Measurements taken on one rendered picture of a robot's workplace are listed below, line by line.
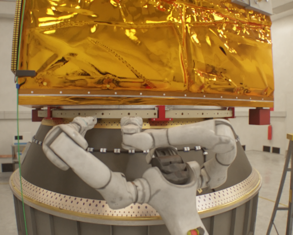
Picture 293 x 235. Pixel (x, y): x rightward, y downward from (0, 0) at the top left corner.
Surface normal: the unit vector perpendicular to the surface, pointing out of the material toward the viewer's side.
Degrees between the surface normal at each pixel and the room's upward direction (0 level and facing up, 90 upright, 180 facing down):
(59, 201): 43
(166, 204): 93
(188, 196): 85
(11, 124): 90
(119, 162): 62
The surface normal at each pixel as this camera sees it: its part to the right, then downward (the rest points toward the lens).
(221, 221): 0.48, 0.02
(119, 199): 0.36, 0.46
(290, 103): -0.90, 0.01
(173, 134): -0.44, -0.11
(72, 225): -0.28, 0.03
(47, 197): -0.30, -0.71
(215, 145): -0.31, 0.63
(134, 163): 0.03, -0.44
